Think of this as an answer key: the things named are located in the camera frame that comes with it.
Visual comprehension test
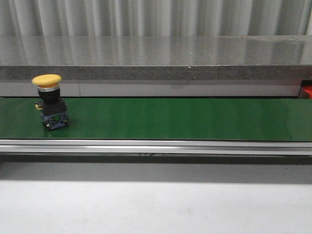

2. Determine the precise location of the yellow mushroom push button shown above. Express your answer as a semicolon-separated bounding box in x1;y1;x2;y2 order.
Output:
32;74;69;131

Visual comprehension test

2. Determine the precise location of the grey speckled stone counter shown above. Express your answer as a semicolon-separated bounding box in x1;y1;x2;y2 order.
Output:
0;36;312;97

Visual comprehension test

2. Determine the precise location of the green conveyor belt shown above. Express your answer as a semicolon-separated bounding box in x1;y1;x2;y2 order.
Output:
0;97;312;141

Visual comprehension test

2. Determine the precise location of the red object behind counter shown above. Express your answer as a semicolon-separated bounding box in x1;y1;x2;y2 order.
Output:
300;85;312;99

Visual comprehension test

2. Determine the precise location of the white pleated curtain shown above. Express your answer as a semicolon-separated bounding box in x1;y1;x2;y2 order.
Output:
0;0;312;37

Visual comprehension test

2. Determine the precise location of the aluminium conveyor frame rail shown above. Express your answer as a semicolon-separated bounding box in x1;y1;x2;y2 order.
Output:
0;139;312;156

